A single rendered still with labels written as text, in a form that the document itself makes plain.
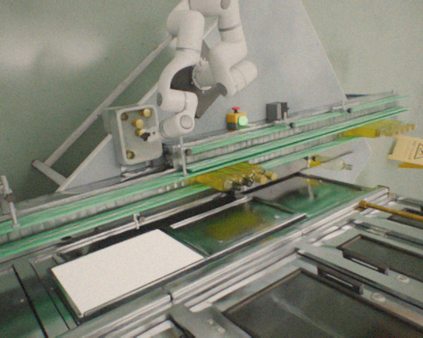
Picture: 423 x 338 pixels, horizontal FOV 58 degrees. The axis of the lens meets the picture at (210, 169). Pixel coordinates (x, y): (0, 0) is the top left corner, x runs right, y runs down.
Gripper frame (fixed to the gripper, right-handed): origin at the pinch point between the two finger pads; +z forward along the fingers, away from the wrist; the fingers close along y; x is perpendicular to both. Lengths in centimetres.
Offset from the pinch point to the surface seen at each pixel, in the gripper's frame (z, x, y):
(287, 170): 10, -34, 77
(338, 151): 10, -34, 121
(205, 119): 13.6, 2.4, 36.3
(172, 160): 3.9, -12.2, 8.1
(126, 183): 5.2, -15.8, -13.4
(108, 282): -23, -41, -38
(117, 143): 9.9, 0.6, -10.8
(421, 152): 80, -80, 345
